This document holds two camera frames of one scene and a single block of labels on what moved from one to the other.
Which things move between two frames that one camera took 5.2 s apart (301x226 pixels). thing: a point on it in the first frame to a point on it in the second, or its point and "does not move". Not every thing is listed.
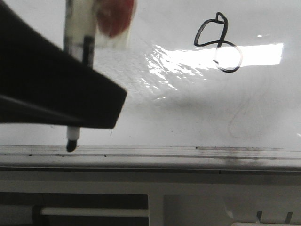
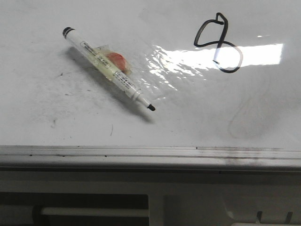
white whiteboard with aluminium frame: [211, 85] does not move
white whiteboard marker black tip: [79, 31] to [74, 37]
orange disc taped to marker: [114, 16] to [118, 60]
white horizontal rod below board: [96, 212] does not move
